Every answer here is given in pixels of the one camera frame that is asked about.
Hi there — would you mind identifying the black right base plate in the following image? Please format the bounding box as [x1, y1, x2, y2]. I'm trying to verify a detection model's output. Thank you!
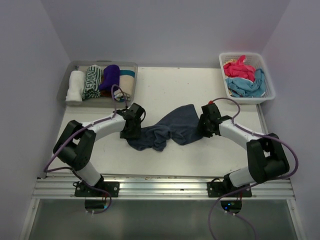
[207, 180, 253, 198]

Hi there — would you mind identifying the dark grey towel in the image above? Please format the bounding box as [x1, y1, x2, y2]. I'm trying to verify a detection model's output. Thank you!
[127, 104, 203, 152]

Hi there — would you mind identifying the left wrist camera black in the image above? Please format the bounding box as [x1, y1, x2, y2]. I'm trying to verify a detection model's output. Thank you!
[126, 103, 146, 121]

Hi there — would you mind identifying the purple towel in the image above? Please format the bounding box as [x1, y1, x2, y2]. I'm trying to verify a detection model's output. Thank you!
[98, 64, 120, 92]

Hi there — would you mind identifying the pink object in basket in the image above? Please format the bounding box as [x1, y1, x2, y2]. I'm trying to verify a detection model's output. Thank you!
[223, 55, 256, 82]

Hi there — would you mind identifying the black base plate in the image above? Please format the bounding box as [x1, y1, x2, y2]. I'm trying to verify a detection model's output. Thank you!
[207, 180, 253, 198]
[72, 181, 120, 198]

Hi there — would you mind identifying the white rolled towel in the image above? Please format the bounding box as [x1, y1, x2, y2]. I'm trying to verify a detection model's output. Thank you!
[65, 70, 86, 105]

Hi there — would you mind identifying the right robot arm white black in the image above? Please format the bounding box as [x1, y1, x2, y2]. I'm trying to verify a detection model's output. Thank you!
[197, 113, 290, 197]

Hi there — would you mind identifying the clear plastic tray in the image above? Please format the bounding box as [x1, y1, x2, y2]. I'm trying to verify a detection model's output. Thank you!
[56, 60, 138, 108]

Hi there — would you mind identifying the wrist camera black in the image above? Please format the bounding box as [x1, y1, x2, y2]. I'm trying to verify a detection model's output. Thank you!
[126, 103, 146, 121]
[201, 103, 221, 121]

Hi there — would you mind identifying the white plastic laundry basket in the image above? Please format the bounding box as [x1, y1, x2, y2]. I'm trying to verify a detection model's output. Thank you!
[219, 52, 276, 104]

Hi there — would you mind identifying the green striped rolled towel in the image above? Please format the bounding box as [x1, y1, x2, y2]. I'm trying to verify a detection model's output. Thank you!
[81, 65, 103, 101]

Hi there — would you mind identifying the light blue crumpled towel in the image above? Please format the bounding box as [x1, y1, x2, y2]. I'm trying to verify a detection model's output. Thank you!
[225, 68, 266, 98]

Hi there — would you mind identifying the brown rolled towel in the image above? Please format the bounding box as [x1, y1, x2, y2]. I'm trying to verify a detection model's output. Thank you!
[100, 90, 112, 98]

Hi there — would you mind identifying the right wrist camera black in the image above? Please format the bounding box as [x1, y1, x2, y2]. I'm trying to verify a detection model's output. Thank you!
[201, 103, 221, 121]

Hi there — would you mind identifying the aluminium mounting rail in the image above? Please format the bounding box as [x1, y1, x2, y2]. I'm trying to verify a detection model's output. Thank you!
[31, 172, 295, 200]

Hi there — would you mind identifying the beige teal rolled towel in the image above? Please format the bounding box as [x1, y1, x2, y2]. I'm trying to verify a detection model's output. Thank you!
[114, 70, 135, 102]

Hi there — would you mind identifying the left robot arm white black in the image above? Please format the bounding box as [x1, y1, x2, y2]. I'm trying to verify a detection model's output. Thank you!
[53, 110, 146, 197]

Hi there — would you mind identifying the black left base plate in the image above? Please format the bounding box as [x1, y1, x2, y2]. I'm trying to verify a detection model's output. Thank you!
[72, 181, 120, 198]

